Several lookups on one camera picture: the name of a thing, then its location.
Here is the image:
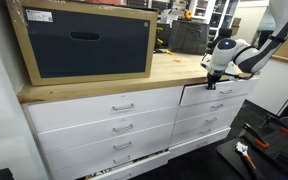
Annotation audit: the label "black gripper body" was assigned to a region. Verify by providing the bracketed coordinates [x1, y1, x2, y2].
[206, 70, 223, 85]

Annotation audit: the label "narrow white wooden drawer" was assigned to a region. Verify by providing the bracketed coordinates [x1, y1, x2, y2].
[179, 77, 259, 108]

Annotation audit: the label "wide white wooden drawer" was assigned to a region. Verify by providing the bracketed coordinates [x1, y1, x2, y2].
[24, 85, 184, 133]

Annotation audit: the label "white lower drawer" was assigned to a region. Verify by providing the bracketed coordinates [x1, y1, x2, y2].
[36, 105, 180, 155]
[167, 127, 232, 160]
[83, 150, 171, 180]
[172, 105, 244, 137]
[175, 94, 249, 122]
[52, 139, 172, 180]
[44, 122, 176, 172]
[169, 117, 235, 148]

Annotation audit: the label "black office chair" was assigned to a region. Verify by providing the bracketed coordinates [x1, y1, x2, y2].
[206, 27, 234, 54]

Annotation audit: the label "grey fabric bag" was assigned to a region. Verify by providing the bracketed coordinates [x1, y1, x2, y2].
[168, 19, 211, 56]

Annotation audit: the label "stacked small cardboard boxes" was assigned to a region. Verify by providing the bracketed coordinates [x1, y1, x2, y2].
[231, 17, 243, 36]

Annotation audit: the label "white cabinet wooden top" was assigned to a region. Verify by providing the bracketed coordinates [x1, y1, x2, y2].
[247, 54, 288, 116]

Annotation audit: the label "black clamp orange tip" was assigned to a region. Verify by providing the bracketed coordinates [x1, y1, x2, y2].
[263, 113, 288, 135]
[241, 122, 270, 150]

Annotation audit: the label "yellow round object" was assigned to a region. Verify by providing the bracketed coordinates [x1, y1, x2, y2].
[183, 10, 194, 20]

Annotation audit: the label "white shelf cabinet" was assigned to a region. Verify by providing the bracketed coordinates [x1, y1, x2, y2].
[188, 0, 243, 39]

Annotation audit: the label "black perforated plate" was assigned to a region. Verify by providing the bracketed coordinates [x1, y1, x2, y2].
[216, 113, 288, 180]

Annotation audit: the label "pink poster board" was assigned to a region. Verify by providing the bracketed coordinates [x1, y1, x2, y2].
[68, 0, 127, 6]

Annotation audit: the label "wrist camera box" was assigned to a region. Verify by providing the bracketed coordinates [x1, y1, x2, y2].
[200, 54, 215, 70]

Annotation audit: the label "orange handled metal tool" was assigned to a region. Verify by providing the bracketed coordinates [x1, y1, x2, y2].
[235, 141, 263, 180]

